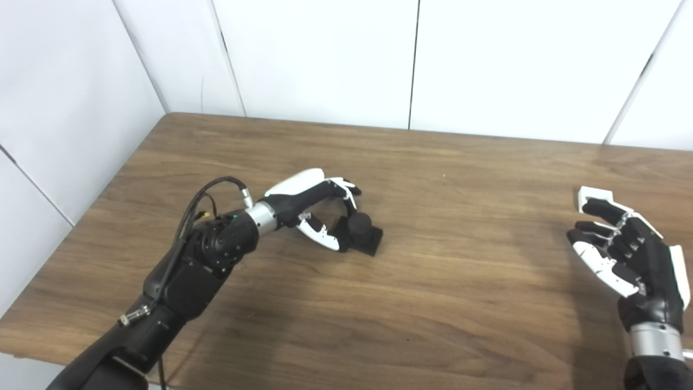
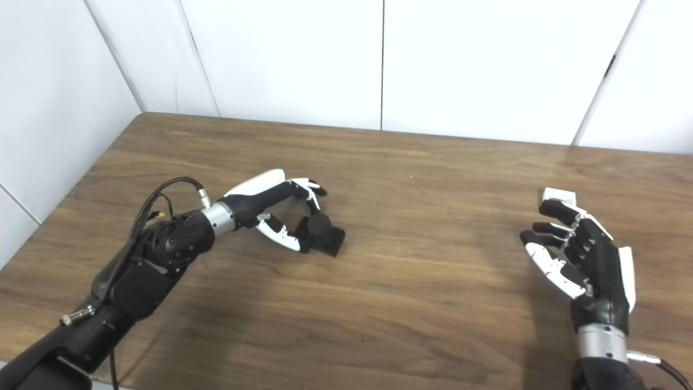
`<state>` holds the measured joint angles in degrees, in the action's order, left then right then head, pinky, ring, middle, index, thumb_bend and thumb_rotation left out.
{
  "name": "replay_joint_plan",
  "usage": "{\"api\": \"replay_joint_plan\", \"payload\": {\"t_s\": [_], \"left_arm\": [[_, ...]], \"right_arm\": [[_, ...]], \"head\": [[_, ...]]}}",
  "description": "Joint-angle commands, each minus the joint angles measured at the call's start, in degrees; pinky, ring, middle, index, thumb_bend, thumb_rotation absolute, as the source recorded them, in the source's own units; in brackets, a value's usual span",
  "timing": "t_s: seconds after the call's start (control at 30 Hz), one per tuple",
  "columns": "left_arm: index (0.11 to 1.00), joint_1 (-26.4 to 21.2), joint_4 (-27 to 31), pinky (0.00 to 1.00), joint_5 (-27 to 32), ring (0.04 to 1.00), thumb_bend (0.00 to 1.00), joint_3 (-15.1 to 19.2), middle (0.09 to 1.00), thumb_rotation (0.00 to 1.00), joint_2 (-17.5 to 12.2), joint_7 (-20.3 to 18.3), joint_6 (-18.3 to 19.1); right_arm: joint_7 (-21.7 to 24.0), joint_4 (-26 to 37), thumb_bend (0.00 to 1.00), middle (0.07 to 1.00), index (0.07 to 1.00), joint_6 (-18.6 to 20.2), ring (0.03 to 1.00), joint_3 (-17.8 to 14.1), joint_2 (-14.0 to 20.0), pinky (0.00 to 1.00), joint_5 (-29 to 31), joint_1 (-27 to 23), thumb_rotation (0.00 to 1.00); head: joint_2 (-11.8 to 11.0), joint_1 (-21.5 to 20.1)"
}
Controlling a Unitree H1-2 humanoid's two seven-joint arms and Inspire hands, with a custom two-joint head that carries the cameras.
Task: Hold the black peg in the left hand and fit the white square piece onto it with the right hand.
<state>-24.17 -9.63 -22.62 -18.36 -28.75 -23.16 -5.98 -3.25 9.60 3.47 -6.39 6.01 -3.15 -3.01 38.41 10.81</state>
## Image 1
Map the left thin wire yellow tip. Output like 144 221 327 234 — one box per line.
187 194 217 239

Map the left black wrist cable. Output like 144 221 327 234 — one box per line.
118 176 255 327

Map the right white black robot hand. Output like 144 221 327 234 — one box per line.
566 198 691 332

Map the black peg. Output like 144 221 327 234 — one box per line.
336 212 383 256

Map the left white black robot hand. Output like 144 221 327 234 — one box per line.
264 168 362 253

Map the white square piece with hole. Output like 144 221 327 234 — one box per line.
578 186 614 213

